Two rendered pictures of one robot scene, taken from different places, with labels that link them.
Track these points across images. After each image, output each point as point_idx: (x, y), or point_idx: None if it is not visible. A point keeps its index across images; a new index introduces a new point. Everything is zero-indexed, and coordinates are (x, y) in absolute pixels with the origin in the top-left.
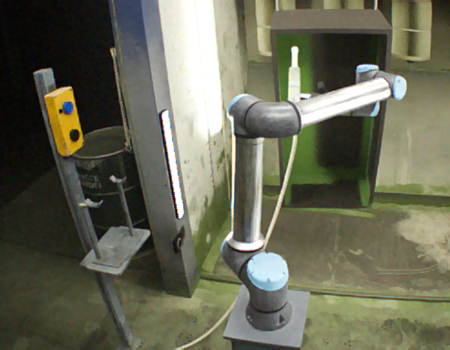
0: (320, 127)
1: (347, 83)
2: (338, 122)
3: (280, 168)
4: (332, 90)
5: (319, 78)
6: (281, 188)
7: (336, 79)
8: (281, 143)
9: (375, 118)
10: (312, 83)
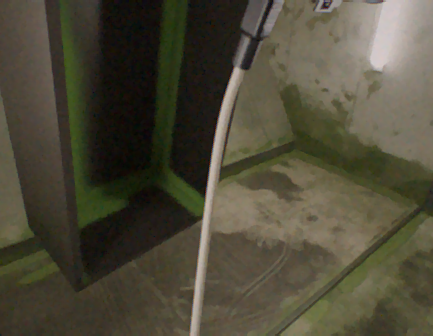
0: (89, 112)
1: (134, 11)
2: (120, 96)
3: (69, 215)
4: (107, 29)
5: (81, 1)
6: (76, 255)
7: (115, 3)
8: (69, 155)
9: (190, 70)
10: (69, 13)
